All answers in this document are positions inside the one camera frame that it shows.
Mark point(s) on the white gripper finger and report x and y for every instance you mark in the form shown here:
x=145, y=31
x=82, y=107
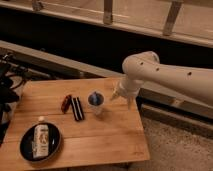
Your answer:
x=115, y=95
x=129, y=102

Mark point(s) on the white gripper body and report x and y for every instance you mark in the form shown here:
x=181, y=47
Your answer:
x=128, y=88

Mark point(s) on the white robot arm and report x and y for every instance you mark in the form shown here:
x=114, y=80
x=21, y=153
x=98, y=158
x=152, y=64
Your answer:
x=196, y=83

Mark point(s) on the clear cup with blue item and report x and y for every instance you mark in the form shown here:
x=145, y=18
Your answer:
x=95, y=101

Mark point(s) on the wooden table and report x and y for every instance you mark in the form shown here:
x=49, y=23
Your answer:
x=114, y=136

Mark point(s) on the white bottle on plate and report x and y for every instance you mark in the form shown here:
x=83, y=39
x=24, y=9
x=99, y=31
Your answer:
x=41, y=139

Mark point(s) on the black round plate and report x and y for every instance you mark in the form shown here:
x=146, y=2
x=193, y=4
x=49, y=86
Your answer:
x=26, y=143

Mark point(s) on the black equipment with cables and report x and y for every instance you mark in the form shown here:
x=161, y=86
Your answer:
x=12, y=80

